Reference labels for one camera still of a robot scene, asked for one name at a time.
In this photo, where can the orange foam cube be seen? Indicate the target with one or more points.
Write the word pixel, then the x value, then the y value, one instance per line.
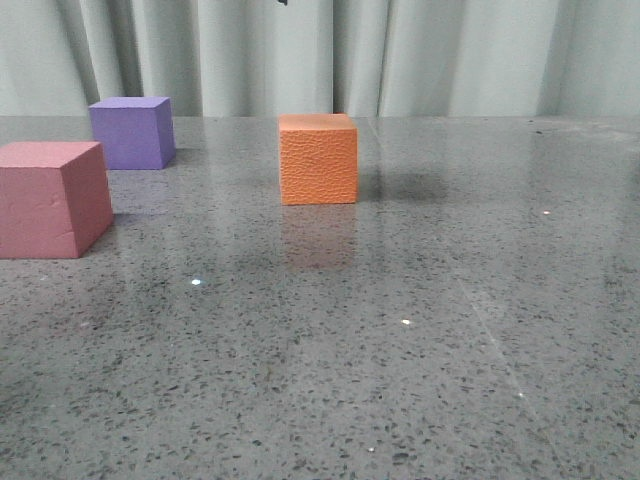
pixel 318 159

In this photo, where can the purple foam cube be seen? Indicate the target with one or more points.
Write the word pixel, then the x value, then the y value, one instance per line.
pixel 136 132

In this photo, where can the pink foam cube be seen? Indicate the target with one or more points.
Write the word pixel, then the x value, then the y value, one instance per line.
pixel 55 198

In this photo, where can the pale green curtain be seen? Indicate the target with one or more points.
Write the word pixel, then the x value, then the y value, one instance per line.
pixel 364 58

